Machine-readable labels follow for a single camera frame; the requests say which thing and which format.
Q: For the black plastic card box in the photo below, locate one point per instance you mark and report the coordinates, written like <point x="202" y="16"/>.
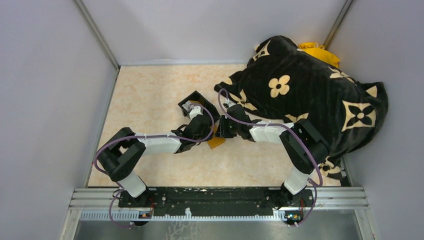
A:
<point x="197" y="98"/>

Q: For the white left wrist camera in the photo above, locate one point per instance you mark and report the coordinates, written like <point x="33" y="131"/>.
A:
<point x="193" y="110"/>

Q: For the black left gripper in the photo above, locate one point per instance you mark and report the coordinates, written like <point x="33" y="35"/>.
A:
<point x="208" y="130"/>

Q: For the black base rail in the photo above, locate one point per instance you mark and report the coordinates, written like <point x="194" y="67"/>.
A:
<point x="213" y="204"/>

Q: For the yellow cloth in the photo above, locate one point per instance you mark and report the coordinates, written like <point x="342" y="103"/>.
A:
<point x="318" y="51"/>

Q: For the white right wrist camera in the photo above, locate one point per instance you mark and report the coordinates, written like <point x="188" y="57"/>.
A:
<point x="228" y="103"/>

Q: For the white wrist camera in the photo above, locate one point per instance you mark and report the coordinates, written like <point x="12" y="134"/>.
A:
<point x="228" y="103"/>
<point x="193" y="110"/>

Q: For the black flower-pattern blanket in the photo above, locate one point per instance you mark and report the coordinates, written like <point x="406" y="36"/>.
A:
<point x="283" y="82"/>

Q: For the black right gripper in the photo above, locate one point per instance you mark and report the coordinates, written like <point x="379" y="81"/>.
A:
<point x="223" y="132"/>

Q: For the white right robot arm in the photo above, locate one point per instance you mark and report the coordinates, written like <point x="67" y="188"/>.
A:
<point x="305" y="146"/>

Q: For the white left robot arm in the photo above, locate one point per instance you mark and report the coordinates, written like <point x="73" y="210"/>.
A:
<point x="121" y="154"/>

